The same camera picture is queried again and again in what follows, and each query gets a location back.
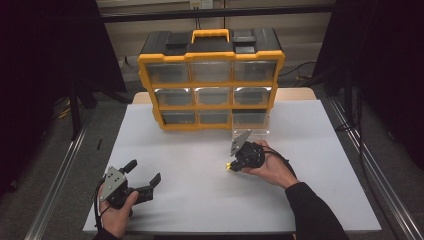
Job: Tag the white wall socket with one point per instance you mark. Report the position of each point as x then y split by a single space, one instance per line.
201 4

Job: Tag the person's right hand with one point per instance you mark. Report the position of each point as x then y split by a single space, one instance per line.
273 170

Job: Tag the small black floor object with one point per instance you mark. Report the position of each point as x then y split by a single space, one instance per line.
99 144

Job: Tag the person's left hand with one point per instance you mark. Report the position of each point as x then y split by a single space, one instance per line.
116 220

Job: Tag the grid of clear drawers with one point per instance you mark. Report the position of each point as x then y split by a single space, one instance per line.
168 72

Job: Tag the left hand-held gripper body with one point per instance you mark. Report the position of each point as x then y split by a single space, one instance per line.
113 185

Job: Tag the black curtain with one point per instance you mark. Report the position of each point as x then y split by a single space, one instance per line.
386 66
40 66

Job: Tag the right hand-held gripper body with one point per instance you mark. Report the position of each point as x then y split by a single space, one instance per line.
250 155

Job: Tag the clear plastic drawer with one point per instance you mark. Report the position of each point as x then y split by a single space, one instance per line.
250 118

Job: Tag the black horizontal rail bar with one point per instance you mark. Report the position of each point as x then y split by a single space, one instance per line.
216 13

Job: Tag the small yellow part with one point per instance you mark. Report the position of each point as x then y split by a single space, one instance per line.
229 165

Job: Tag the yellow black drawer organizer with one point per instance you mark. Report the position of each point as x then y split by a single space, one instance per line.
213 54

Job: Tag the aluminium floor rail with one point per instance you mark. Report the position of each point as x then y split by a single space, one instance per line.
376 173
56 186

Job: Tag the black metal stand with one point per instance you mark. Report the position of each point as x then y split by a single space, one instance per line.
349 96
75 110

